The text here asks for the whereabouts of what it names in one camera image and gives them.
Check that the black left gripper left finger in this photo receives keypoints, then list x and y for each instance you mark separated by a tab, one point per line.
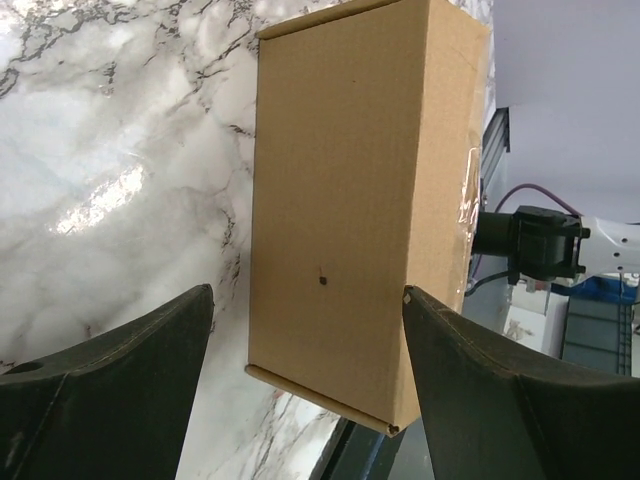
116	406

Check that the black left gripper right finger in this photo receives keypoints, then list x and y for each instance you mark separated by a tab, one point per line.
494	409

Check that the brown cardboard express box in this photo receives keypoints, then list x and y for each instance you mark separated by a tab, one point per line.
369	124

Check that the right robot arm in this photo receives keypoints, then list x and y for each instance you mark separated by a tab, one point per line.
547	245

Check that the aluminium frame rail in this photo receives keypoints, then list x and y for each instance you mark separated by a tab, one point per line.
496	141

